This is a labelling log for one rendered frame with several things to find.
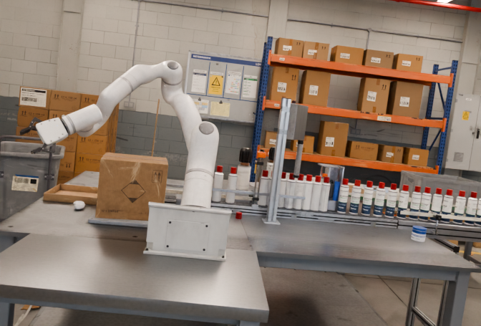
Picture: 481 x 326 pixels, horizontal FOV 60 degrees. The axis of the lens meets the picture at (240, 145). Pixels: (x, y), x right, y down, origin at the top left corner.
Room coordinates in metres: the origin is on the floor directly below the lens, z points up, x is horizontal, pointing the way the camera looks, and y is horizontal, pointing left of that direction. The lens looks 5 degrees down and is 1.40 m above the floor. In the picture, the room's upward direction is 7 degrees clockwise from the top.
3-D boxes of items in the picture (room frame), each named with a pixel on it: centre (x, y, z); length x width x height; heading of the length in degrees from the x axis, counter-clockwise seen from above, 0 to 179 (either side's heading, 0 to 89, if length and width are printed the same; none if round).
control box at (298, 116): (2.31, -0.27, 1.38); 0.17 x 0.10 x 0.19; 152
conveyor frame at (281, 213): (2.38, -0.15, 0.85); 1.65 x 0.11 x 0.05; 97
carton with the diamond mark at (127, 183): (2.00, 0.49, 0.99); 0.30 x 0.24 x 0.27; 103
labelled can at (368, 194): (2.46, -0.78, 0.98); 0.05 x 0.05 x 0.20
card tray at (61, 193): (2.26, 0.84, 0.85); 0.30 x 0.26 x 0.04; 97
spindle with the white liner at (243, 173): (2.65, -0.04, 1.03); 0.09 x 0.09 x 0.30
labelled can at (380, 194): (2.47, -0.86, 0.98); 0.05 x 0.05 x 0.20
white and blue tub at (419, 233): (2.22, -1.01, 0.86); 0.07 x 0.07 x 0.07
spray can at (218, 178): (2.34, 0.10, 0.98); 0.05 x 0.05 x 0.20
